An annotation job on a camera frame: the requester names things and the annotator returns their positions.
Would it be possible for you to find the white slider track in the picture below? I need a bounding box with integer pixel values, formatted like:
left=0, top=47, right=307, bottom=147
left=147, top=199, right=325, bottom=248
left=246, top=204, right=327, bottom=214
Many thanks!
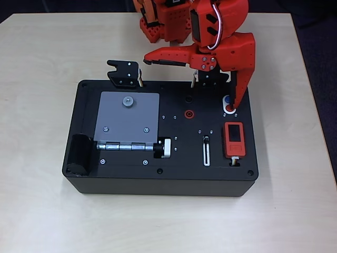
left=202, top=135, right=212, bottom=167

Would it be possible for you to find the red printed table clamp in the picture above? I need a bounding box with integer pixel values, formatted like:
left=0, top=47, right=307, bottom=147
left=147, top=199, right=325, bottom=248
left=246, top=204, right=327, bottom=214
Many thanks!
left=139, top=17, right=162, bottom=44

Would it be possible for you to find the red display module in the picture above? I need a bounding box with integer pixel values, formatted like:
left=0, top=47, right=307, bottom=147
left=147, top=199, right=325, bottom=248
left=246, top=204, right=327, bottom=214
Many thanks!
left=222, top=121, right=248, bottom=159

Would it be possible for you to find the orange printed part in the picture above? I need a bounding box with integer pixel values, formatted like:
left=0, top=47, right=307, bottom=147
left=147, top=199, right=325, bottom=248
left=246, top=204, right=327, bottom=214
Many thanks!
left=132, top=0, right=158, bottom=27

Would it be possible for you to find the grey door plate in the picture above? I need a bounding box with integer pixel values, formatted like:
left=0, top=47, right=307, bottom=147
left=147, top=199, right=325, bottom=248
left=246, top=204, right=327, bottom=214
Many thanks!
left=93, top=91, right=161, bottom=143

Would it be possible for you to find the white hinge end block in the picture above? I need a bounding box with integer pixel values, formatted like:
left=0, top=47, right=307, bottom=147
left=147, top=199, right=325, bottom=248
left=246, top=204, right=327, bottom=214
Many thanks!
left=161, top=138, right=172, bottom=159

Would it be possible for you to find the metal door hinge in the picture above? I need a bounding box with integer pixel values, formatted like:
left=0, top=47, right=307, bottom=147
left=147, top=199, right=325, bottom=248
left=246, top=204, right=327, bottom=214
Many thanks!
left=96, top=141, right=158, bottom=152

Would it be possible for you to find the black task board box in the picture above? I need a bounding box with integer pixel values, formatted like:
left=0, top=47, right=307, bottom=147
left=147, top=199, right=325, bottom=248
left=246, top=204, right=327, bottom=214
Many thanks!
left=62, top=79, right=260, bottom=198

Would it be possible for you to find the white servo cable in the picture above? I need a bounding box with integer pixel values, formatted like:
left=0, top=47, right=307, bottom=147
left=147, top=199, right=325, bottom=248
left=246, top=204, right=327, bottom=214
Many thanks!
left=207, top=3, right=225, bottom=51

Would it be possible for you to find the black probe holder bracket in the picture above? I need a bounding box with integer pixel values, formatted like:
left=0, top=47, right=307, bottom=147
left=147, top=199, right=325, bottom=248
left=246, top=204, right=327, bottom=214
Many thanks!
left=106, top=60, right=144, bottom=89
left=191, top=69, right=231, bottom=89

